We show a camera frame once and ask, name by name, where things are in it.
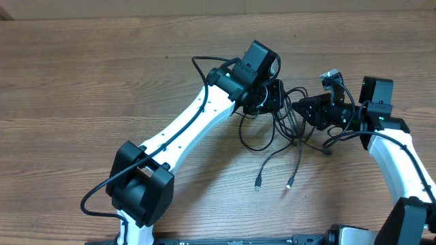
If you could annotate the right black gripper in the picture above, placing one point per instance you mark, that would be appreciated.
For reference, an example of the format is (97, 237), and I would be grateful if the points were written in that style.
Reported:
(319, 107)

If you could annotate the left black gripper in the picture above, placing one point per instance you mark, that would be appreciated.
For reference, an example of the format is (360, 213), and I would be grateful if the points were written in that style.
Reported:
(276, 99)

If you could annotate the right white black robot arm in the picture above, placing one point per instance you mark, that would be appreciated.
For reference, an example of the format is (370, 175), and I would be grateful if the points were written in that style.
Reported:
(389, 143)

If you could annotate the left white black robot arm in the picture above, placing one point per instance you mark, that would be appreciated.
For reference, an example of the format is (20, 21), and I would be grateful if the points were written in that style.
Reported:
(141, 181)

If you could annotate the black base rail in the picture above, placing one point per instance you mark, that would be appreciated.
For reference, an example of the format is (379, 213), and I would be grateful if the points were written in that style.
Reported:
(238, 241)

